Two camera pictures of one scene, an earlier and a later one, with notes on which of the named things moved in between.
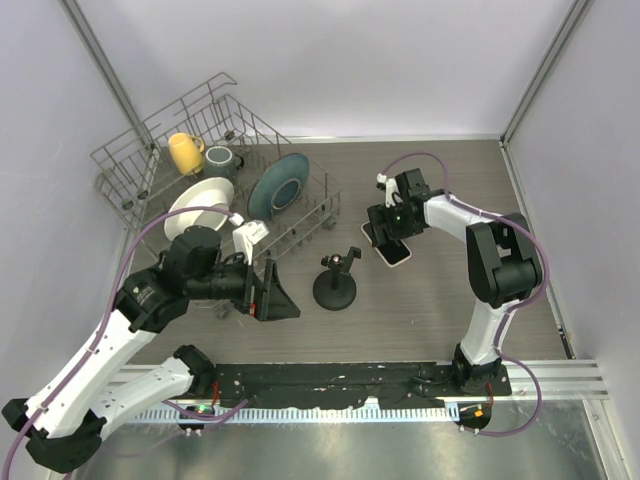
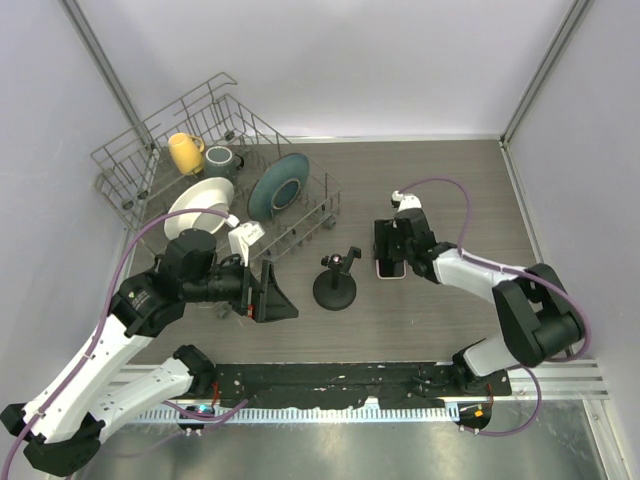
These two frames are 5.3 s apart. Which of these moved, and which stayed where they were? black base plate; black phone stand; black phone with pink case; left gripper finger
Moved: black phone with pink case
Stayed: black phone stand; left gripper finger; black base plate
